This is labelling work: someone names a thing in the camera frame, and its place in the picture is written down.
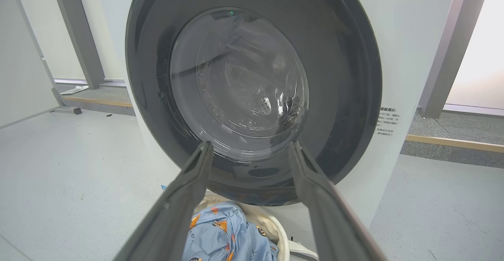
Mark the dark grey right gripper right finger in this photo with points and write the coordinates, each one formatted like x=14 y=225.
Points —
x=327 y=221

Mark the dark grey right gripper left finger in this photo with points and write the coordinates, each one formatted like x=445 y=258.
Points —
x=173 y=221

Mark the blue cartoon print clothes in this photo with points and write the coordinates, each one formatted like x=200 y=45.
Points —
x=220 y=233

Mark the dark round washing machine door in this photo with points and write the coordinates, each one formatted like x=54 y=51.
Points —
x=252 y=76

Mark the cream fabric laundry basket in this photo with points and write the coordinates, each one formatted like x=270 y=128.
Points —
x=271 y=225

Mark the white front-load washing machine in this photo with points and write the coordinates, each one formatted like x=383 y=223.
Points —
x=393 y=36

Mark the printed instruction text decal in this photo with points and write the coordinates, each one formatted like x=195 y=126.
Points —
x=388 y=121

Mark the wooden floor strip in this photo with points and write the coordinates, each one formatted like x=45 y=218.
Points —
x=98 y=101
x=453 y=143

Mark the white paper sheet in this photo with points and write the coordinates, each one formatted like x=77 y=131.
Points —
x=75 y=89

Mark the grey structural pillar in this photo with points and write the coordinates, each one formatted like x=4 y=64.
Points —
x=453 y=48
x=75 y=24

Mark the white partition panel with foot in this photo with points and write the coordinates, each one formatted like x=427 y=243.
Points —
x=19 y=56

